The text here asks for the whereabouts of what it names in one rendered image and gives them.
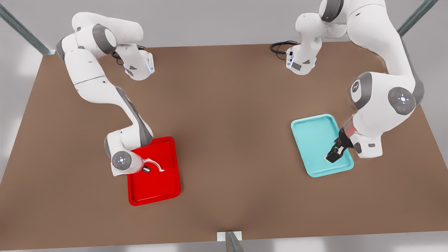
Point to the teal plastic tray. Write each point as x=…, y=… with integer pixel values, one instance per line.
x=315, y=140

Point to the silver frame post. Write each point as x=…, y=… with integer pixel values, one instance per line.
x=24, y=31
x=231, y=242
x=416, y=15

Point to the red plastic tray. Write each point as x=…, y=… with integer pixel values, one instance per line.
x=159, y=187

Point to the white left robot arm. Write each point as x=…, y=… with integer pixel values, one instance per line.
x=378, y=42

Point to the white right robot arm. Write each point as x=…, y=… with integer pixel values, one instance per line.
x=87, y=70

